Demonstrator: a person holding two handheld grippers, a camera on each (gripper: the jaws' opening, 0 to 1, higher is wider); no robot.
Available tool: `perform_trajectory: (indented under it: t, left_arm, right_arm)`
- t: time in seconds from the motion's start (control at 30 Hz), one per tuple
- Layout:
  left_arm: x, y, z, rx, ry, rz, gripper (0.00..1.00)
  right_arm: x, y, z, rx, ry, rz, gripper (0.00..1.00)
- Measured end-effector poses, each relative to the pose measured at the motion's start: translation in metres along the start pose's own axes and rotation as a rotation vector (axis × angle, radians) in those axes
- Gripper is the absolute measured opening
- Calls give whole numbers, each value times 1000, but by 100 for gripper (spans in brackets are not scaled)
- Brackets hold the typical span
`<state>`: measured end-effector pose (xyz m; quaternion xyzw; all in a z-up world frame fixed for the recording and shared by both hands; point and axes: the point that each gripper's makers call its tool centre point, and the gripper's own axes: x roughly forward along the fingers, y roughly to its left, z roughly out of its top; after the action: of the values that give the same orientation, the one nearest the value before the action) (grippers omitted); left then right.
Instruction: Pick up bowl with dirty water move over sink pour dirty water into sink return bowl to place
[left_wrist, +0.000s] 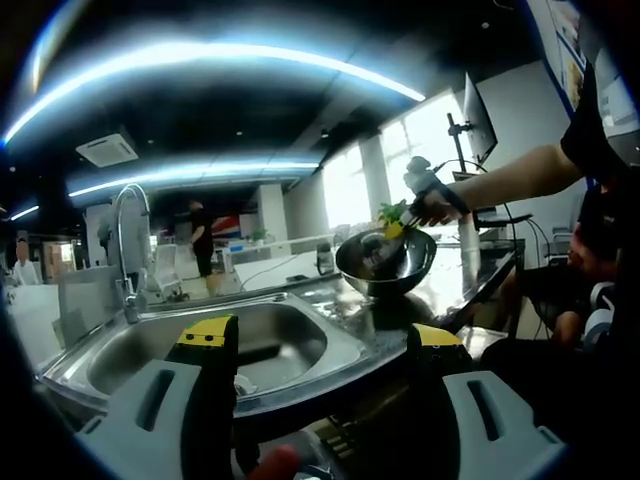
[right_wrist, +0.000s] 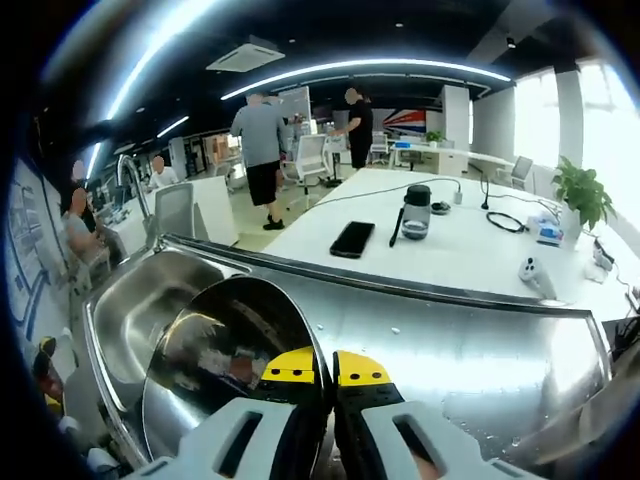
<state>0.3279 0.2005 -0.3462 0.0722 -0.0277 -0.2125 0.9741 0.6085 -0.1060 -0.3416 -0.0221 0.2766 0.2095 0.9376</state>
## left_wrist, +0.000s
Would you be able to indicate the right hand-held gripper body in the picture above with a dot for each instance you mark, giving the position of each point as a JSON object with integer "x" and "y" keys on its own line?
{"x": 422, "y": 177}

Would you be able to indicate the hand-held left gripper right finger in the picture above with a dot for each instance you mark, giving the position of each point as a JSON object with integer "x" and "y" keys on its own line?
{"x": 495, "y": 425}

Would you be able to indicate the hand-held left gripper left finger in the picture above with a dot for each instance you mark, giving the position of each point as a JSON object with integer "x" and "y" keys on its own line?
{"x": 130, "y": 415}

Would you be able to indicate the stainless steel bowl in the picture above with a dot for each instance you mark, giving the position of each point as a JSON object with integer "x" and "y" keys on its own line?
{"x": 400, "y": 272}

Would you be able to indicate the stainless steel sink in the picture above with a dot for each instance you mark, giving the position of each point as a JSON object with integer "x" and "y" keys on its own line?
{"x": 280, "y": 330}

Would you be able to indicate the steel water bottle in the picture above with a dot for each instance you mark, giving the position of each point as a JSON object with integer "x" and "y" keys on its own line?
{"x": 470, "y": 245}

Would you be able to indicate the chrome sink faucet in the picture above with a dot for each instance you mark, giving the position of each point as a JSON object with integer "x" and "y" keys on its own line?
{"x": 131, "y": 260}

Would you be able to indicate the person's right hand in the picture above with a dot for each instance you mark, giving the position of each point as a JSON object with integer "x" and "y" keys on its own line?
{"x": 442, "y": 210}

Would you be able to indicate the person's left hand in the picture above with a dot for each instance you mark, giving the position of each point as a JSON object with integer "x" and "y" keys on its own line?
{"x": 277, "y": 462}

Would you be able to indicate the black monitor stand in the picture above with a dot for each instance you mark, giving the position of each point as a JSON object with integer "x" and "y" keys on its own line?
{"x": 457, "y": 145}

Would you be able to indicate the dark lidded jar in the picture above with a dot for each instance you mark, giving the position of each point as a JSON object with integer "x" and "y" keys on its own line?
{"x": 325, "y": 260}

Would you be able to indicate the computer monitor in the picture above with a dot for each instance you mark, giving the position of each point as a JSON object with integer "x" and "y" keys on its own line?
{"x": 481, "y": 120}

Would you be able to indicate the small distant potted plant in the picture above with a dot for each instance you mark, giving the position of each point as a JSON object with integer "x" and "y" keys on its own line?
{"x": 258, "y": 235}

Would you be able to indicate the white swivel office chair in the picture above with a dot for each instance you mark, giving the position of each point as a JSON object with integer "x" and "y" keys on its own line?
{"x": 167, "y": 270}

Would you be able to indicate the white plastic chair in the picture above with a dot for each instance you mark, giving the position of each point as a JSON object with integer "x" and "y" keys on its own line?
{"x": 599, "y": 315}

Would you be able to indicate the person's torso in black shirt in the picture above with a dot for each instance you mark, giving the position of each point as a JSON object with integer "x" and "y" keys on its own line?
{"x": 607, "y": 165}

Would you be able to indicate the long ceiling light strip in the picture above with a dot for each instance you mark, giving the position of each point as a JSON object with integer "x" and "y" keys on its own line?
{"x": 200, "y": 172}

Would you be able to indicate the short ceiling light strip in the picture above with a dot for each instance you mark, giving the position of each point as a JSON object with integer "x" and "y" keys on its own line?
{"x": 24, "y": 212}

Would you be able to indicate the long curved ceiling light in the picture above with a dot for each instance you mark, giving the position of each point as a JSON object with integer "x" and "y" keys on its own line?
{"x": 210, "y": 55}

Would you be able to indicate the ceiling air conditioner unit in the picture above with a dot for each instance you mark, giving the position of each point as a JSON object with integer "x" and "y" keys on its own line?
{"x": 106, "y": 150}

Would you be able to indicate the wall poster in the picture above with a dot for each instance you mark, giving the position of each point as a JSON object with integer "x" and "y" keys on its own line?
{"x": 565, "y": 45}

